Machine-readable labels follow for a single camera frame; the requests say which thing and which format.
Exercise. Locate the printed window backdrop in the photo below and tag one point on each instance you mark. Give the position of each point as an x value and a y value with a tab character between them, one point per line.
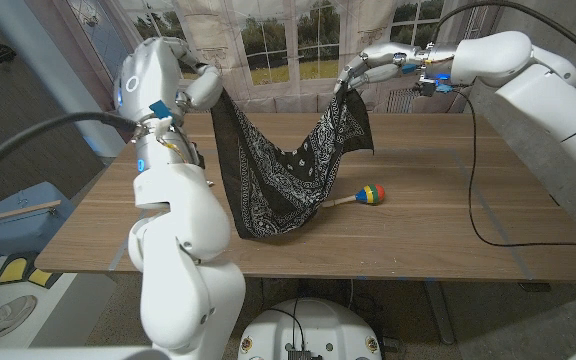
278	60

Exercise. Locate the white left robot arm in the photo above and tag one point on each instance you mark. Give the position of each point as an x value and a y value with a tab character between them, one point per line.
183	250

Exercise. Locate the black paisley bandana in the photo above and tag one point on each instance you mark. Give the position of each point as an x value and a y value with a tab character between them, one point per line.
273	185

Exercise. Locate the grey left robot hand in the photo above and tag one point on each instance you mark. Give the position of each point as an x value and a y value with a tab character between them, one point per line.
150	80

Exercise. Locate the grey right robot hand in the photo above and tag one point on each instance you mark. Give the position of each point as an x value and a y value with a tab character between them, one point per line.
388	55

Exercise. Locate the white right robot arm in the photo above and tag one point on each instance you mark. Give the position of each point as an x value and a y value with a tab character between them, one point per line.
538	100

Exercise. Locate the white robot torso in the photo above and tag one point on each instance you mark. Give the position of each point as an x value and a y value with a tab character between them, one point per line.
313	325

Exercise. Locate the white sneaker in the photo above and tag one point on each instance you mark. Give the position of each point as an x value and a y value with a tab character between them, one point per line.
5	317

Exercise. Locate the blue plastic container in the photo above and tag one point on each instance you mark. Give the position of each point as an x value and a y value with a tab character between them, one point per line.
23	230

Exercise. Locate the grey table leg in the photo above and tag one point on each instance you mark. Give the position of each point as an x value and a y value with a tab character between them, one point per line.
439	310

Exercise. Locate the colourful striped wooden maraca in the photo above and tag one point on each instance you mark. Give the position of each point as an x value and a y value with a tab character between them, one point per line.
370	194

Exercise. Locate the white column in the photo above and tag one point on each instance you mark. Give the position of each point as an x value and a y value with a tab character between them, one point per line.
58	75

